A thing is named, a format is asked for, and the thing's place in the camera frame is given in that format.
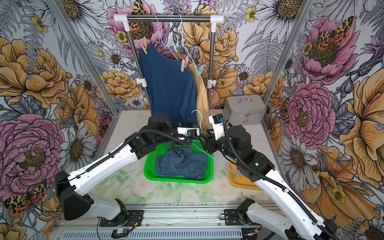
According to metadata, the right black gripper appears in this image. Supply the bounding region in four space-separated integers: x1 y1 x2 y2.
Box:
197 129 241 161

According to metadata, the tan t-shirt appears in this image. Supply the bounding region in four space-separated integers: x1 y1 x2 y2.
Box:
174 51 211 134

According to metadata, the slate blue t-shirt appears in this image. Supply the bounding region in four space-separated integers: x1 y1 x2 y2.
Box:
155 148 208 181

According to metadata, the teal clothespin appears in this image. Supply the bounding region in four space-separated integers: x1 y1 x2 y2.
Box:
194 65 204 77

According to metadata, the white clothespin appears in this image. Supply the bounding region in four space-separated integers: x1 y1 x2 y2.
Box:
172 42 179 53

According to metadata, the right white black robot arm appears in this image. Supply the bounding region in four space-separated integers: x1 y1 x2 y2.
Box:
198 123 338 240

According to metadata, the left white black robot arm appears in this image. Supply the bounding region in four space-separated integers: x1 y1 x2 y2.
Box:
55 114 203 226

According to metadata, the yellow plastic tray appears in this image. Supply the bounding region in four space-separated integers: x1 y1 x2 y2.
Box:
228 163 261 190

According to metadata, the silver metal case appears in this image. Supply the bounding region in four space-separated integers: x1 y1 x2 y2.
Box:
224 95 267 125

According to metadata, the green perforated plastic basket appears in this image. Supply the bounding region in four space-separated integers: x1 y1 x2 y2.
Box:
144 140 214 184

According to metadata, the dark navy t-shirt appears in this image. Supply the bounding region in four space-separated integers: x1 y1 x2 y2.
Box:
139 45 198 127

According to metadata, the tan clothespin on navy shirt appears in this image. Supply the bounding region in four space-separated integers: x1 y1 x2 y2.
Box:
140 37 148 55

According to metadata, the metal clothes rack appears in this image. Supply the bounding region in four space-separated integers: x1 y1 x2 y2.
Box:
114 14 225 102

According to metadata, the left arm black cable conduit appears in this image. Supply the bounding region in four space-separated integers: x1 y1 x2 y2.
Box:
28 128 193 214

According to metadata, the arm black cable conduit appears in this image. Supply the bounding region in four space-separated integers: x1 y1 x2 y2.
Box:
222 119 340 240
28 128 193 214

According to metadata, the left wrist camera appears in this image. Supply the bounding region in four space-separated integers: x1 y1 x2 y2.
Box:
177 127 200 135

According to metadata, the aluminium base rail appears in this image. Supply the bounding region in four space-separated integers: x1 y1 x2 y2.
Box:
50 203 310 240

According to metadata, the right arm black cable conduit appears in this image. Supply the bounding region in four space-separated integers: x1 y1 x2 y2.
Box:
222 119 340 240

